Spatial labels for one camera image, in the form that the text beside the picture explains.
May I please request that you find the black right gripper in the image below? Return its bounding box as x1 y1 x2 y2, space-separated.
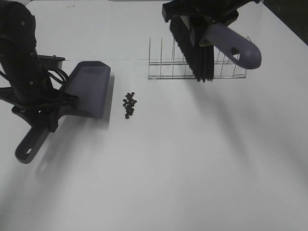
162 0 250 22

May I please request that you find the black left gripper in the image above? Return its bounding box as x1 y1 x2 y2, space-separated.
0 54 79 132

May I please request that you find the pile of coffee beans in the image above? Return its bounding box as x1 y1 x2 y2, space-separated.
123 92 137 119

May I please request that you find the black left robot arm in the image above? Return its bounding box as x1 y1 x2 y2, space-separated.
0 0 79 132

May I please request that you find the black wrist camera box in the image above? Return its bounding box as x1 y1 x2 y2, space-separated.
38 55 65 69

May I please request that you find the metal wire dish rack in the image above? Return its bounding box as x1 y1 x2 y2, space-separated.
146 36 254 81

